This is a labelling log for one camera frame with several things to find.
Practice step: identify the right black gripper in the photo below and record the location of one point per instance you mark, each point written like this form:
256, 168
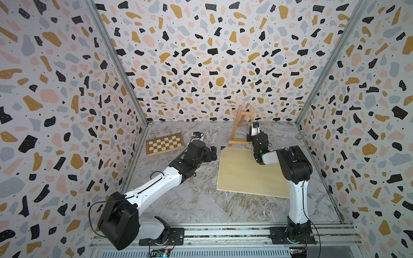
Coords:
249, 138

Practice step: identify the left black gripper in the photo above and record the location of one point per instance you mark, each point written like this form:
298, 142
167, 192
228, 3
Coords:
208, 157

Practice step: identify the light wooden canvas board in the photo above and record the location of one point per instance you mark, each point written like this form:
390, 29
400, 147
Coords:
239, 172

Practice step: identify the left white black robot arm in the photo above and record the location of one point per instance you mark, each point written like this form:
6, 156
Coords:
121, 221

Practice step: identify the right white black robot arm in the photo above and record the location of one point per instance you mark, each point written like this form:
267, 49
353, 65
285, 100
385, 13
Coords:
297, 170

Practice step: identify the wooden chess board box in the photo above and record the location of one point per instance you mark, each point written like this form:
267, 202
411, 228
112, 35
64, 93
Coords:
165, 144

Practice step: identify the green circuit board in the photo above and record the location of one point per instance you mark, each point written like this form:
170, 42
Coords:
160, 253

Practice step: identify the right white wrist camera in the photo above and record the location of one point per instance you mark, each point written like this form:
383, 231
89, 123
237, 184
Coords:
255, 128

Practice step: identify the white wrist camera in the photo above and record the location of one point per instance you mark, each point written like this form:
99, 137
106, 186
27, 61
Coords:
255, 128
197, 136

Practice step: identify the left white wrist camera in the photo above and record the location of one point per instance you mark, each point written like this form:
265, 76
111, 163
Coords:
197, 136

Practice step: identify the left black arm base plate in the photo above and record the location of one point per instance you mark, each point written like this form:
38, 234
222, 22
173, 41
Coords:
171, 237

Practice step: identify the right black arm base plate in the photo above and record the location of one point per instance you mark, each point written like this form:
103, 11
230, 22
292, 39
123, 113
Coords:
278, 236

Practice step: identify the right circuit board with wires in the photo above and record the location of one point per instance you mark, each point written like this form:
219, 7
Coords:
298, 252

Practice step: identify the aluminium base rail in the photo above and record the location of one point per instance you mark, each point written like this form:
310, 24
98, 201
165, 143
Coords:
242, 240

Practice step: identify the left aluminium corner post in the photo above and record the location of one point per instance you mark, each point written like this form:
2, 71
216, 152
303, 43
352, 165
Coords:
100, 28

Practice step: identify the aluminium corner post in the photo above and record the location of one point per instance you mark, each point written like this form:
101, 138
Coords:
355, 17
100, 28

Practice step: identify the right aluminium corner post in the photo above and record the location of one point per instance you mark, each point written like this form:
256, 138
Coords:
355, 17

